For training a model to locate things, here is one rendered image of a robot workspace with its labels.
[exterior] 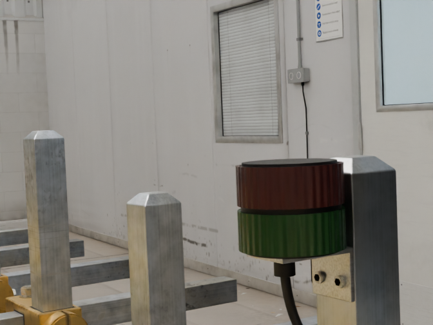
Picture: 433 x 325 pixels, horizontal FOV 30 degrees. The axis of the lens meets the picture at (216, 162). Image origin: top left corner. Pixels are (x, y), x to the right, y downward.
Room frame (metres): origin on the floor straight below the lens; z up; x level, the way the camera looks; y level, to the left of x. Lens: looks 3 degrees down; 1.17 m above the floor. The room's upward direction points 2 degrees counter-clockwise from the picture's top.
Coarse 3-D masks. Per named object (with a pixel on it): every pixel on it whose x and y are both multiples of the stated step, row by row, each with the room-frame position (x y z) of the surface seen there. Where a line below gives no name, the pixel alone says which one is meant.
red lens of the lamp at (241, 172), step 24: (240, 168) 0.44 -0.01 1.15; (264, 168) 0.42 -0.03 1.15; (288, 168) 0.42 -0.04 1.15; (312, 168) 0.42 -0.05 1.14; (336, 168) 0.43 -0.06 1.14; (240, 192) 0.44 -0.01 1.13; (264, 192) 0.42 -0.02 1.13; (288, 192) 0.42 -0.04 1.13; (312, 192) 0.42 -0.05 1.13; (336, 192) 0.43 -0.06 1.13
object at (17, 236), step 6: (18, 228) 1.69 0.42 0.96; (24, 228) 1.69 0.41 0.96; (0, 234) 1.65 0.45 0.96; (6, 234) 1.66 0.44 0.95; (12, 234) 1.66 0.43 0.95; (18, 234) 1.67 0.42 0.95; (24, 234) 1.68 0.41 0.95; (0, 240) 1.65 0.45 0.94; (6, 240) 1.66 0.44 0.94; (12, 240) 1.66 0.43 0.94; (18, 240) 1.67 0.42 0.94; (24, 240) 1.68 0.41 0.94
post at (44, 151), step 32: (32, 160) 0.88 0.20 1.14; (64, 160) 0.89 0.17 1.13; (32, 192) 0.88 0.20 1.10; (64, 192) 0.89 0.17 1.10; (32, 224) 0.89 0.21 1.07; (64, 224) 0.89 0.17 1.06; (32, 256) 0.89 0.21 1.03; (64, 256) 0.89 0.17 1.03; (32, 288) 0.89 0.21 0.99; (64, 288) 0.88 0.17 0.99
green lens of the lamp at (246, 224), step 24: (240, 216) 0.44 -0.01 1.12; (264, 216) 0.42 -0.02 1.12; (288, 216) 0.42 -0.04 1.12; (312, 216) 0.42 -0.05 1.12; (336, 216) 0.43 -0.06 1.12; (240, 240) 0.44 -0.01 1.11; (264, 240) 0.42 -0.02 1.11; (288, 240) 0.42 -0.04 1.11; (312, 240) 0.42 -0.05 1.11; (336, 240) 0.43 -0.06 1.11
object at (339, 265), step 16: (272, 160) 0.47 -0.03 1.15; (288, 160) 0.46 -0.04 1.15; (304, 160) 0.45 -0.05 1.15; (320, 160) 0.45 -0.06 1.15; (336, 160) 0.44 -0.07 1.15; (240, 208) 0.45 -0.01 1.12; (320, 208) 0.42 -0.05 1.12; (336, 208) 0.43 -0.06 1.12; (256, 256) 0.43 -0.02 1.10; (320, 256) 0.43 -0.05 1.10; (336, 256) 0.46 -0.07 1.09; (352, 256) 0.45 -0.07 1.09; (288, 272) 0.44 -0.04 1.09; (320, 272) 0.47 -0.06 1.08; (336, 272) 0.46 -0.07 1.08; (352, 272) 0.45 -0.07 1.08; (288, 288) 0.44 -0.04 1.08; (320, 288) 0.47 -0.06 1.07; (336, 288) 0.46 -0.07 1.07; (352, 288) 0.45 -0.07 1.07; (288, 304) 0.44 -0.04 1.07
